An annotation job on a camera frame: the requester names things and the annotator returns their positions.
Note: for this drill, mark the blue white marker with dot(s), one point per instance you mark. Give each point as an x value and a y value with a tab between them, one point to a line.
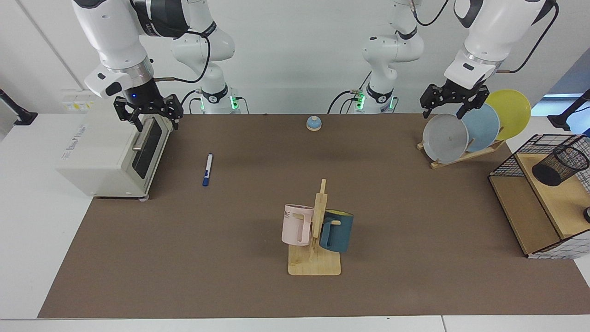
207	170

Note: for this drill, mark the black mesh pen holder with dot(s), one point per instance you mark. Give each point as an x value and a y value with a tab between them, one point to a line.
553	170

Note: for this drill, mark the light blue plate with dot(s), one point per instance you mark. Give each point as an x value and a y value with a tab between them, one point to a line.
484	127

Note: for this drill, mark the grey plate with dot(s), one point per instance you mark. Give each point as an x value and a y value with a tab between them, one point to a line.
445	138

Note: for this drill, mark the wooden plate rack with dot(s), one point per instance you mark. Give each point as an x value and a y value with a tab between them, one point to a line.
465	157

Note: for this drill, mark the pale toaster oven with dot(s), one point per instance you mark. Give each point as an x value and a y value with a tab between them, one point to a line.
101	157

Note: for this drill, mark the yellow plate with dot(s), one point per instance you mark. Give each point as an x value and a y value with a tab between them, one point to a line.
514	110

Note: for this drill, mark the white power strip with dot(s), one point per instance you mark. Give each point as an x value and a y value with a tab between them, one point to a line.
76	100

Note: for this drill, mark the black stand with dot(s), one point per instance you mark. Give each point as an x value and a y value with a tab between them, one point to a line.
569	113
23	117

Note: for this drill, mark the small blue round knob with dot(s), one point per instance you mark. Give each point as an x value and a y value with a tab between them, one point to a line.
314	123

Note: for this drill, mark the brown table cloth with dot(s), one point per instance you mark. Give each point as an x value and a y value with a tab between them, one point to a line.
230	249

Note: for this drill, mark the dark teal cup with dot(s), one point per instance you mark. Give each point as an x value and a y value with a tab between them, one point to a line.
341	233

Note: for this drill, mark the pink cup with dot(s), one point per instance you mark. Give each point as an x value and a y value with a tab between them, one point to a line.
292	228

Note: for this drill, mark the small black round object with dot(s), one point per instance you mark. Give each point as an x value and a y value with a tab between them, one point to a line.
587	215

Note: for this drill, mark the wooden cup stand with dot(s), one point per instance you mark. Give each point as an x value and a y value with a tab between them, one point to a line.
313	265

